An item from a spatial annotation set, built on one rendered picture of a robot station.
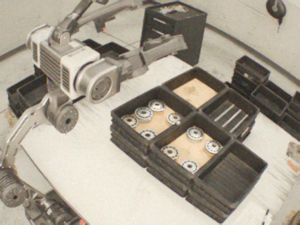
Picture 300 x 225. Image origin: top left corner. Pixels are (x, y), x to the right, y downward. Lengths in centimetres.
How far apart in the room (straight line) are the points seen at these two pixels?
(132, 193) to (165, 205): 19
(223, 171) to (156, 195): 39
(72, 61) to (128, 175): 88
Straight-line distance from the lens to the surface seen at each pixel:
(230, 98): 218
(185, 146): 179
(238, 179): 172
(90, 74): 105
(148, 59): 125
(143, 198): 167
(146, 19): 339
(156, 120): 190
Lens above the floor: 210
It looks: 41 degrees down
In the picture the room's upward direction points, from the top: 9 degrees clockwise
